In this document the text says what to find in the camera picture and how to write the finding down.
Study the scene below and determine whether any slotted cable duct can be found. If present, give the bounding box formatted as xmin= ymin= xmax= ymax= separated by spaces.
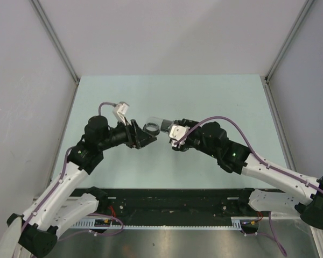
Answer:
xmin=70 ymin=217 xmax=257 ymax=231

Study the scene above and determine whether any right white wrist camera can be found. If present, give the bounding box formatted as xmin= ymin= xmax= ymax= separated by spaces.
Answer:
xmin=168 ymin=124 xmax=190 ymax=145

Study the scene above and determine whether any aluminium frame post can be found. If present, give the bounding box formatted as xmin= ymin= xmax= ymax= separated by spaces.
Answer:
xmin=264 ymin=0 xmax=317 ymax=83
xmin=29 ymin=0 xmax=80 ymax=85

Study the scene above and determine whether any grey tee pipe fitting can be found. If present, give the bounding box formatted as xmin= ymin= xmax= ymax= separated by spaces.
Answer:
xmin=160 ymin=119 xmax=173 ymax=134

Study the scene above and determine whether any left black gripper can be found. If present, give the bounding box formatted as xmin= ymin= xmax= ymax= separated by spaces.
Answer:
xmin=99 ymin=116 xmax=156 ymax=151

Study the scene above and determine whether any right aluminium frame post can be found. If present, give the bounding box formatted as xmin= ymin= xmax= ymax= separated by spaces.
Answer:
xmin=264 ymin=0 xmax=317 ymax=83

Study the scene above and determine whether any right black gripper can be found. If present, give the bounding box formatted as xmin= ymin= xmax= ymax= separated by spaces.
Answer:
xmin=172 ymin=118 xmax=219 ymax=159

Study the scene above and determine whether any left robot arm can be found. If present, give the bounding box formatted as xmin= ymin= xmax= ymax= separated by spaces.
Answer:
xmin=7 ymin=115 xmax=158 ymax=257

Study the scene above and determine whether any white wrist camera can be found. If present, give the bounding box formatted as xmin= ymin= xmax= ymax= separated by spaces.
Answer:
xmin=168 ymin=124 xmax=190 ymax=145
xmin=113 ymin=102 xmax=130 ymax=126

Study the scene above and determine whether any aluminium side rail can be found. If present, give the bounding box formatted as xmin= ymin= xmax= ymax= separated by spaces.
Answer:
xmin=261 ymin=76 xmax=297 ymax=171

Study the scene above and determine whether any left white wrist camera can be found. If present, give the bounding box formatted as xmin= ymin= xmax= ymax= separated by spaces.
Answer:
xmin=113 ymin=102 xmax=130 ymax=126

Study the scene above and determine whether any left aluminium frame post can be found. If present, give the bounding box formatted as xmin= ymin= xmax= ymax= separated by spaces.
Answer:
xmin=29 ymin=0 xmax=80 ymax=85

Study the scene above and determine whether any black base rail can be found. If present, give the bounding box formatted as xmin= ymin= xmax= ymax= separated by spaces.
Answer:
xmin=71 ymin=188 xmax=265 ymax=226

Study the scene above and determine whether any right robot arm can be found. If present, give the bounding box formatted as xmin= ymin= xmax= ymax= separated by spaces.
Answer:
xmin=168 ymin=117 xmax=323 ymax=230

